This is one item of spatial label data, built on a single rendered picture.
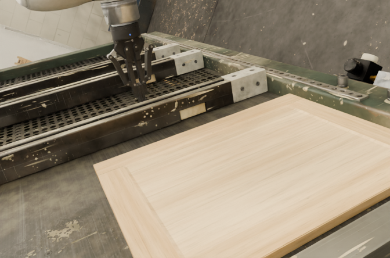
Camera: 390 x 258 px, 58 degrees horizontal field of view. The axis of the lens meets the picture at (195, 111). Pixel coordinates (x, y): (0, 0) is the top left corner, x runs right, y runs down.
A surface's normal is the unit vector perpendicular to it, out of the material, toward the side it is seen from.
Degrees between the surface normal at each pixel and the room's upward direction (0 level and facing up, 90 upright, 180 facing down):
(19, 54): 90
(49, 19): 90
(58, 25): 90
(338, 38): 0
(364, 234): 58
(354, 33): 0
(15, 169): 90
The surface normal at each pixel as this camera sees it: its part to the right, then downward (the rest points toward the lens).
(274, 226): -0.16, -0.91
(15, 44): 0.44, 0.26
